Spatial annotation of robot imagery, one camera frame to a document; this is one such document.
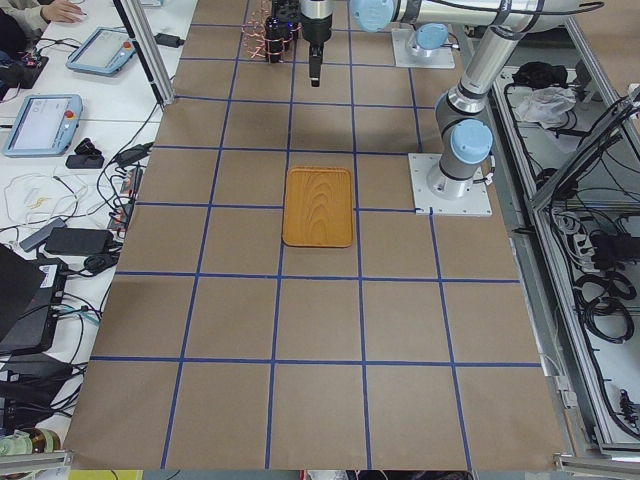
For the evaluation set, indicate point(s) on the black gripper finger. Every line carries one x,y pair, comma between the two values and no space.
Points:
315,70

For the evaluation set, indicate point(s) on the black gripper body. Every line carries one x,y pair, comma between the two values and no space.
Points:
316,31

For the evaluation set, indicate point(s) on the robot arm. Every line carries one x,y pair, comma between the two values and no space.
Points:
316,10
467,141

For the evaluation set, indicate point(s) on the dark wine bottle left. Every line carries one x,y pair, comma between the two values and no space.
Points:
278,35

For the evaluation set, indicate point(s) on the wooden tray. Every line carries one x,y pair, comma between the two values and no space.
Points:
318,207

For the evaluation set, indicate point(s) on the person hand on desk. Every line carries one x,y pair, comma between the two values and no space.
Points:
62,11

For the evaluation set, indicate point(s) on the blue teach pendant far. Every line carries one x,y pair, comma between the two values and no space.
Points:
105,52

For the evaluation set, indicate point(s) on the blue teach pendant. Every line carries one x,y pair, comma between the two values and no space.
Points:
105,52
45,126

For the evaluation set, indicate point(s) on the blue teach pendant near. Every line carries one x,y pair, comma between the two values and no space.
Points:
45,126

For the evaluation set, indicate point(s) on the black power adapter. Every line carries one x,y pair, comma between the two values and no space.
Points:
77,241

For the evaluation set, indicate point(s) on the black laptop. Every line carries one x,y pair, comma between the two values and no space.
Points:
31,291

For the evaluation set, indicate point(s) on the copper wire wine basket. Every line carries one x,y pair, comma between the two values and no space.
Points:
253,29

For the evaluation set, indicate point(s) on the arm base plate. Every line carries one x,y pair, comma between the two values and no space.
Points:
436,194
424,47

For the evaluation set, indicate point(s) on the aluminium frame post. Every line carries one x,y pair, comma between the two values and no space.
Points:
137,27

